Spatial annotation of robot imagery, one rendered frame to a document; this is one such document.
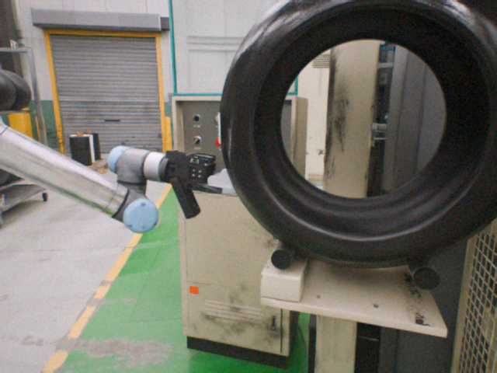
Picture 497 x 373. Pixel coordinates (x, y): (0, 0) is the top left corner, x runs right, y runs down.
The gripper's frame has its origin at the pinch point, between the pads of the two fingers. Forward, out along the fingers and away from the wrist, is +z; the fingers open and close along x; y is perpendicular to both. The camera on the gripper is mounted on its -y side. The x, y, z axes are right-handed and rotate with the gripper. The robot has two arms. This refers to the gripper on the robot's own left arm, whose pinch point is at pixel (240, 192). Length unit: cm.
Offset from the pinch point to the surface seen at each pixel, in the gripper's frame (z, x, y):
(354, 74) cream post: 20.5, 27.8, 31.7
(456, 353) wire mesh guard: 65, 30, -45
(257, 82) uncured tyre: 4.4, -12.2, 25.0
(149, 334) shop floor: -62, 68, -110
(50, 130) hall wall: -740, 658, -129
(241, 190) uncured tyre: 3.4, -10.4, 3.4
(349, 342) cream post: 35, 28, -51
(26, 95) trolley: -353, 253, -11
